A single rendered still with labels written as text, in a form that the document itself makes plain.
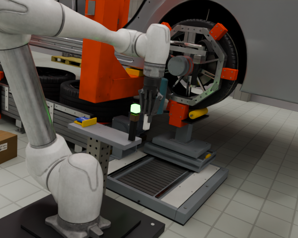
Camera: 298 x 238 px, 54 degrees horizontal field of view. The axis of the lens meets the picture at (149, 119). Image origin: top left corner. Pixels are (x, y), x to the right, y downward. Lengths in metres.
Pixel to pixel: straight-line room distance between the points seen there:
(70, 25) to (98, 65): 1.13
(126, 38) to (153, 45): 0.13
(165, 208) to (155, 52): 0.99
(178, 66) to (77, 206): 1.24
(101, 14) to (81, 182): 1.26
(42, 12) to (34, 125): 0.43
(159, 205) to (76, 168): 0.91
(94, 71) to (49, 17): 1.21
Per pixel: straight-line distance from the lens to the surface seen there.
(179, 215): 1.81
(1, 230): 1.24
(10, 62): 1.04
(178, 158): 2.32
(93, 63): 2.06
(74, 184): 1.05
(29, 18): 0.86
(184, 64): 1.99
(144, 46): 1.23
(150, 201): 1.88
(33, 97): 1.08
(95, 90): 2.07
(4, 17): 0.86
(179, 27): 2.18
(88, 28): 0.98
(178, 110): 2.19
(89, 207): 1.09
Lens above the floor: 1.05
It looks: 16 degrees down
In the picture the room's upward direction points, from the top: 8 degrees clockwise
